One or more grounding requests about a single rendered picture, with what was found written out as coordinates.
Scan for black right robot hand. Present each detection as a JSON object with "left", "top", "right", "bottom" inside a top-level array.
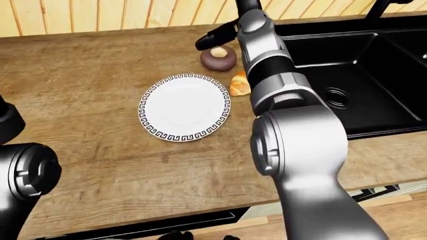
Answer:
[{"left": 195, "top": 0, "right": 263, "bottom": 51}]

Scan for chocolate donut with cream centre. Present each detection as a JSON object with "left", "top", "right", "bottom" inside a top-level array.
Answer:
[{"left": 200, "top": 45, "right": 238, "bottom": 72}]

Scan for golden croissant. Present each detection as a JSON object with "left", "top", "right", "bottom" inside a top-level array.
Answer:
[{"left": 228, "top": 70, "right": 252, "bottom": 97}]

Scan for white plate with patterned rim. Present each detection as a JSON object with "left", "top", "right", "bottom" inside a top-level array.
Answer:
[{"left": 137, "top": 72, "right": 232, "bottom": 143}]

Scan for black kitchen sink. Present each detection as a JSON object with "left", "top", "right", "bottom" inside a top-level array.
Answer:
[{"left": 272, "top": 14, "right": 427, "bottom": 140}]

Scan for black sink faucet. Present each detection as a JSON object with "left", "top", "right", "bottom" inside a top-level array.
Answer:
[{"left": 364, "top": 0, "right": 414, "bottom": 22}]

